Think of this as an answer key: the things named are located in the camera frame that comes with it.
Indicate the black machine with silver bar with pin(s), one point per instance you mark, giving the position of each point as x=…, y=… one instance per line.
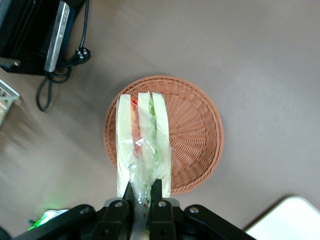
x=25, y=30

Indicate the triangle sandwich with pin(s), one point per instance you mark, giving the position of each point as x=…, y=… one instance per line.
x=125, y=140

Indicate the beige plastic tray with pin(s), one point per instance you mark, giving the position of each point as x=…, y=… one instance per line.
x=287, y=220

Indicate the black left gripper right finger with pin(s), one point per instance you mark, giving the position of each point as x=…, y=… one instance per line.
x=161, y=220

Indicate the round brown wicker basket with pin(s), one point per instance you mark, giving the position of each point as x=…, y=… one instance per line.
x=195, y=130

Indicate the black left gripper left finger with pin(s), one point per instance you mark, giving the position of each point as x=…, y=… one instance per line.
x=115, y=220

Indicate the bagged bread roll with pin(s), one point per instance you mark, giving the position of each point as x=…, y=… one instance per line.
x=3, y=110

